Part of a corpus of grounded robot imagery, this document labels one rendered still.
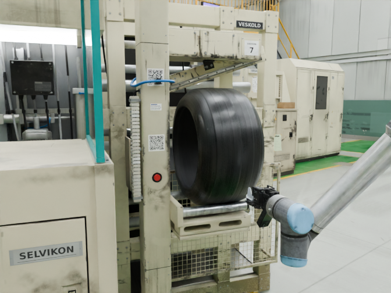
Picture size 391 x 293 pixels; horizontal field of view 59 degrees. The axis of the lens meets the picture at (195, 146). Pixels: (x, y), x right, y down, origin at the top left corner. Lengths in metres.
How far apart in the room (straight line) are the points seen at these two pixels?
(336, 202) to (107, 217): 0.79
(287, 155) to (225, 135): 5.19
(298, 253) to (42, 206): 0.81
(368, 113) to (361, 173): 12.13
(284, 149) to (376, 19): 8.07
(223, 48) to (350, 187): 1.05
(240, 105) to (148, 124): 0.42
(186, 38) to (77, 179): 1.23
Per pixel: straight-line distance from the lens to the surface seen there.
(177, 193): 1.85
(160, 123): 1.55
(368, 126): 13.38
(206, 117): 1.47
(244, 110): 1.54
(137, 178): 1.57
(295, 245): 1.22
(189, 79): 2.00
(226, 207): 1.65
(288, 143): 6.60
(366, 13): 13.88
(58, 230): 0.84
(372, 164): 1.27
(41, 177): 0.81
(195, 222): 1.59
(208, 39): 1.92
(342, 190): 1.29
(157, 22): 1.58
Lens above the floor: 1.41
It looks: 8 degrees down
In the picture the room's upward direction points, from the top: straight up
